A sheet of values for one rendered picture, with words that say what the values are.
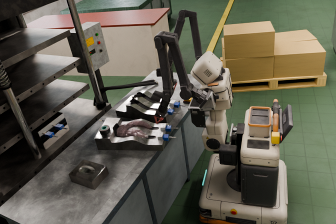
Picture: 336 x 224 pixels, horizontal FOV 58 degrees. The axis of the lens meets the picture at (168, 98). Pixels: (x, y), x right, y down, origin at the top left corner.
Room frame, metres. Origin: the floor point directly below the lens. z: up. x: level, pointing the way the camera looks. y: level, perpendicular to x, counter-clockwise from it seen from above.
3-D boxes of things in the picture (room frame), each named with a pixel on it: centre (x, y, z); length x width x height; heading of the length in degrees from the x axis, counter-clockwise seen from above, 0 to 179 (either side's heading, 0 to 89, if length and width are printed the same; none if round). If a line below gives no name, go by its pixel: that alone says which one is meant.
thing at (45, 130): (2.16, 1.15, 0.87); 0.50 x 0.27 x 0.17; 58
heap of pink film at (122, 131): (1.86, 0.30, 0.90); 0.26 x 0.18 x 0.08; 75
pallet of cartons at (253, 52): (3.99, -1.54, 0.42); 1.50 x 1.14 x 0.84; 69
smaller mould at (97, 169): (1.51, 0.59, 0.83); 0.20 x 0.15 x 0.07; 58
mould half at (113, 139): (1.85, 0.30, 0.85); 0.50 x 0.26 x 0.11; 75
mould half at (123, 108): (2.20, 0.18, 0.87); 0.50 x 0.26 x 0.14; 58
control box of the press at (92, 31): (2.76, 0.66, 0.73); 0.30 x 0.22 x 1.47; 148
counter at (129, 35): (5.39, 1.11, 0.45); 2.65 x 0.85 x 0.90; 69
